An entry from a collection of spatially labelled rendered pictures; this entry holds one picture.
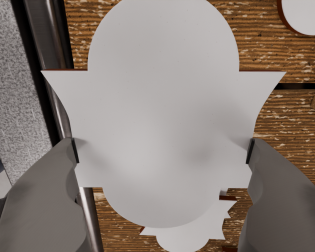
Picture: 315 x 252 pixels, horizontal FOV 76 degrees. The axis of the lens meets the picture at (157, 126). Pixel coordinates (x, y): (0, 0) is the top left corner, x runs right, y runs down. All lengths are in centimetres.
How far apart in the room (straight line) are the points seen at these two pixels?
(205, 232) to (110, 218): 15
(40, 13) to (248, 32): 22
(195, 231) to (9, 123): 31
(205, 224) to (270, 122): 17
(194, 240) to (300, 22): 31
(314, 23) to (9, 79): 34
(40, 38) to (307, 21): 28
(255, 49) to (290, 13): 4
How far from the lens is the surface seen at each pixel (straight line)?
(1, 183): 190
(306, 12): 27
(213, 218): 33
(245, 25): 25
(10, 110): 33
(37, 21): 28
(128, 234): 38
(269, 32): 26
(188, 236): 35
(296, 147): 32
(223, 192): 31
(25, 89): 31
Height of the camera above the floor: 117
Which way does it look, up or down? 66 degrees down
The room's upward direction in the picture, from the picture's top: 179 degrees counter-clockwise
